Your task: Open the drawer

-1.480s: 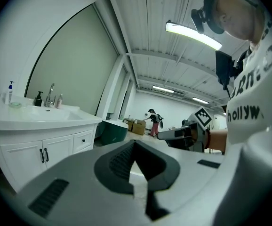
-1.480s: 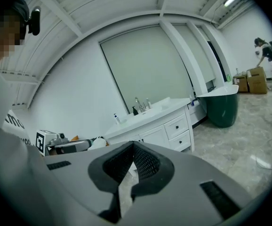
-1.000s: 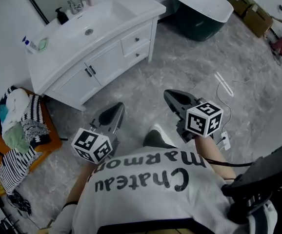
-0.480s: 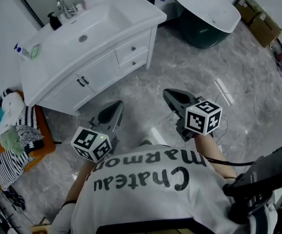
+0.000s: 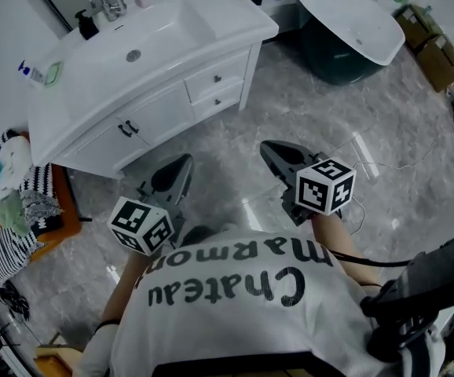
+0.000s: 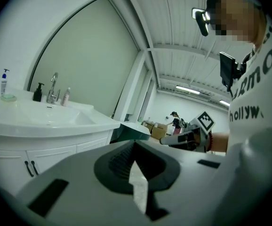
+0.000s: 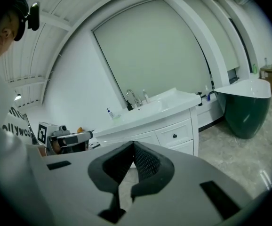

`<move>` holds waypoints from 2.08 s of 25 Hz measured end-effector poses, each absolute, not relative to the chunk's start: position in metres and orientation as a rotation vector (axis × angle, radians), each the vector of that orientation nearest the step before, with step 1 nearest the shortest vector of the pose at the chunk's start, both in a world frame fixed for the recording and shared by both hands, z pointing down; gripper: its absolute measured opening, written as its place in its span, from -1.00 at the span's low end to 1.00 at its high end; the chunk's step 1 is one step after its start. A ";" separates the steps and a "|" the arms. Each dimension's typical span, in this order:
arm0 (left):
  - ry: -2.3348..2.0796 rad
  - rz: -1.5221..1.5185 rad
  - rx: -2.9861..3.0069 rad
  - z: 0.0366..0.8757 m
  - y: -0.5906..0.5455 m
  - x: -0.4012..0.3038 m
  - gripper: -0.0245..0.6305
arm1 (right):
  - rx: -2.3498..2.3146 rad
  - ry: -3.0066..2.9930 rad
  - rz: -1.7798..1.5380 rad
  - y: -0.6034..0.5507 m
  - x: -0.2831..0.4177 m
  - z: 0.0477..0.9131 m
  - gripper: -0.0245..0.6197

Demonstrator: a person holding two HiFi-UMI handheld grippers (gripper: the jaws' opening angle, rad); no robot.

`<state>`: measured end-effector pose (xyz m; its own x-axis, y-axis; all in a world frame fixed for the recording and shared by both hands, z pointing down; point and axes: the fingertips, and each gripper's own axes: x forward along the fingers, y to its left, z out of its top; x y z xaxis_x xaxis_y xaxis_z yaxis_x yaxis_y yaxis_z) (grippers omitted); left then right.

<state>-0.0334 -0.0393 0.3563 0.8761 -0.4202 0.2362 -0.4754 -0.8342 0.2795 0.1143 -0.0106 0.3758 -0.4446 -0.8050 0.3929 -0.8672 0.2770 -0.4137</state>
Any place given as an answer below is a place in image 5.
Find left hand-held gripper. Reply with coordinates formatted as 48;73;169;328
107;153;195;257

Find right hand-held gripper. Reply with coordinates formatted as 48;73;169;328
259;139;357;227

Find person's right forearm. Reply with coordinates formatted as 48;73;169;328
311;210;381;286

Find black shoulder bag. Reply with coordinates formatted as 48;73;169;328
360;232;454;363

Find person's left forearm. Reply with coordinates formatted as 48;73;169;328
101;249;149;328

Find person's black trousers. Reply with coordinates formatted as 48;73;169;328
181;221;228;247

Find orange sofa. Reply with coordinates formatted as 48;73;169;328
0;131;82;286

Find white cabinet door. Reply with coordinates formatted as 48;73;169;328
60;118;152;172
116;80;195;148

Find black wristband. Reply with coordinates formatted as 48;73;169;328
95;319;121;333

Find pale green cloth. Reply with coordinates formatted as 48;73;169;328
0;190;30;237

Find white printed t-shirt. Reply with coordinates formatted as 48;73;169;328
75;228;446;377

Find white fluffy blanket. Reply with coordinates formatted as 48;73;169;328
0;135;31;203

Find round wooden stool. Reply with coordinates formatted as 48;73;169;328
34;330;85;363

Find dark green bathtub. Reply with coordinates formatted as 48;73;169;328
295;0;407;86

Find orange cushion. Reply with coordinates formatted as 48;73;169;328
34;355;75;377

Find green soap dish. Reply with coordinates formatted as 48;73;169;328
42;60;65;89

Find clear bottle with blue pump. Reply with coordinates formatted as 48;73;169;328
17;59;49;90

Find white vanity cabinet with sink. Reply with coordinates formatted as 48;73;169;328
26;0;280;181

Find black pump bottle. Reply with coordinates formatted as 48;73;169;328
74;9;101;42

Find chrome faucet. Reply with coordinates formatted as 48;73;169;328
88;0;128;23

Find white floor cable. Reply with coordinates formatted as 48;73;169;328
350;139;440;236

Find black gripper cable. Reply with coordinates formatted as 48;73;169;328
331;249;415;269

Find black cable tangle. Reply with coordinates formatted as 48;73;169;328
0;280;31;321

